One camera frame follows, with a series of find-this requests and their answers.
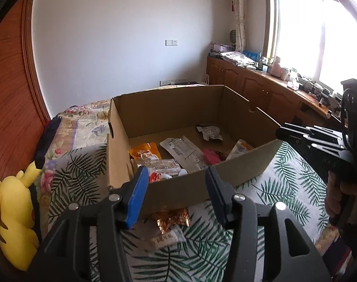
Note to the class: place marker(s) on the patterned beige curtain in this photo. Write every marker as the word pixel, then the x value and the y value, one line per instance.
pixel 240 11

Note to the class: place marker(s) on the white slatted object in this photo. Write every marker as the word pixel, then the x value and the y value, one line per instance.
pixel 206 80

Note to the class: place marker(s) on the white wall switch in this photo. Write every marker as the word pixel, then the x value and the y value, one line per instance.
pixel 171 42

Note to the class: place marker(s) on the silver snack packet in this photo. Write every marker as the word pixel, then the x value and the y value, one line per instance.
pixel 210 132

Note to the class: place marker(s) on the gold foil snack packet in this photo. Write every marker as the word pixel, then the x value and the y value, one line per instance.
pixel 171 217

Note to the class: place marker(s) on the red and white snack packet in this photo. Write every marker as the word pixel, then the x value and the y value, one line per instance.
pixel 161 177

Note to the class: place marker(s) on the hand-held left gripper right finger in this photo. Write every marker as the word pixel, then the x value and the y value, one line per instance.
pixel 219 194

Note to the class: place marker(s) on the clear packet of brown crackers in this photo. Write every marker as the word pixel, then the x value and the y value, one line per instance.
pixel 161 164

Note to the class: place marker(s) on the wooden window cabinet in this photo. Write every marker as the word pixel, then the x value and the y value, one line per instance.
pixel 255 85

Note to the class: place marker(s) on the bright window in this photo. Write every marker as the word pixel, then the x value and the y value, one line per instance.
pixel 313 29

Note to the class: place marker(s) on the green leaf print cloth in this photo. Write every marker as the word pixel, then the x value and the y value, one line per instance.
pixel 284 182

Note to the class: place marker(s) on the white wall socket strip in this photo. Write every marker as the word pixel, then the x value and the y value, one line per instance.
pixel 172 81

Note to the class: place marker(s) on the purple tissue box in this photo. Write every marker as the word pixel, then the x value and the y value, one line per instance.
pixel 222 47

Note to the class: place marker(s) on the pink jar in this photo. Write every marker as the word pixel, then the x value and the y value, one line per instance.
pixel 275 68

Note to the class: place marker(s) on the person's right hand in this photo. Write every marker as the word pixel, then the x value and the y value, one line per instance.
pixel 334 196

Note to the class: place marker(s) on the brown cardboard box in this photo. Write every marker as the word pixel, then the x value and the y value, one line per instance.
pixel 178 191

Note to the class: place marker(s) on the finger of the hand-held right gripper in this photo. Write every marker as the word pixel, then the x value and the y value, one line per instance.
pixel 302 144
pixel 319 133

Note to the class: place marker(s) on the white printed snack packet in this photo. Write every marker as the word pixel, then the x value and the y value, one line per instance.
pixel 184 151

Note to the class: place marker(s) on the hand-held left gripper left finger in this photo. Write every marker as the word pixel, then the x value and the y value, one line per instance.
pixel 137 194

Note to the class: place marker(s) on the floral bed sheet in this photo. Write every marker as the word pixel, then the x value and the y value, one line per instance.
pixel 78 123

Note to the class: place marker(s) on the pink snack packet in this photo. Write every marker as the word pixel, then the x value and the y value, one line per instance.
pixel 210 156

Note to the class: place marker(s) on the small grey fan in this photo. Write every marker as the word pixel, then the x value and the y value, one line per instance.
pixel 233 38

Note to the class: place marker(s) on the dark blue cloth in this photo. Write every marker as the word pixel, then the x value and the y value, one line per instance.
pixel 47 141

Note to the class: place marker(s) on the yellow plush toy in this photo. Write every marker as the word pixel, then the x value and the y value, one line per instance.
pixel 14 211

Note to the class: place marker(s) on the small white snack packet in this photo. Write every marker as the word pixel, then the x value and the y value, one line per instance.
pixel 166 239

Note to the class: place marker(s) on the wooden headboard panel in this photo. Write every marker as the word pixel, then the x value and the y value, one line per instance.
pixel 11 94

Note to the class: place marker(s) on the patterned folded cloth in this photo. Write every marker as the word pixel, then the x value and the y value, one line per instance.
pixel 237 58

